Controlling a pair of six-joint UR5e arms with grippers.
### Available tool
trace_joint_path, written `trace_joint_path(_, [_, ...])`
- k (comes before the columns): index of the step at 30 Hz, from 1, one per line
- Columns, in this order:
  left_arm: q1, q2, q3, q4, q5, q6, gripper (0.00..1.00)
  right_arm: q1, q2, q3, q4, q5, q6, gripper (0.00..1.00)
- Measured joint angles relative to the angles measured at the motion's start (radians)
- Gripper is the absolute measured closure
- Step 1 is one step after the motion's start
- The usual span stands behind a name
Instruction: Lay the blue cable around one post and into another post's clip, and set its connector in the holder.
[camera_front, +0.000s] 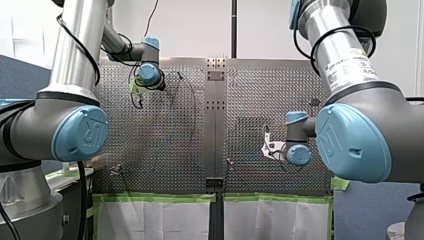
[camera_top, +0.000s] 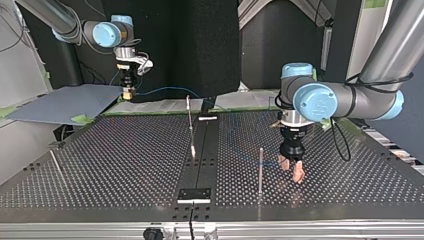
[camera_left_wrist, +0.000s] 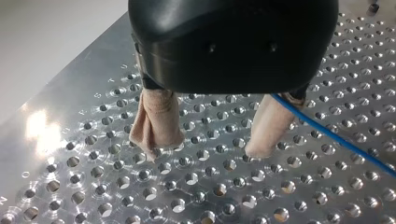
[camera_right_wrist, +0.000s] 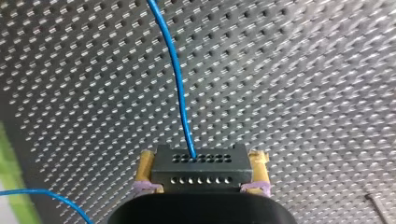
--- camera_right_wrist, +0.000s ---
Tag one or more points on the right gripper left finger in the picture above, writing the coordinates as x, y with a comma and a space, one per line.
145, 171

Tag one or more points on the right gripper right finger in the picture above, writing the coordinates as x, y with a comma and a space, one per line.
259, 173

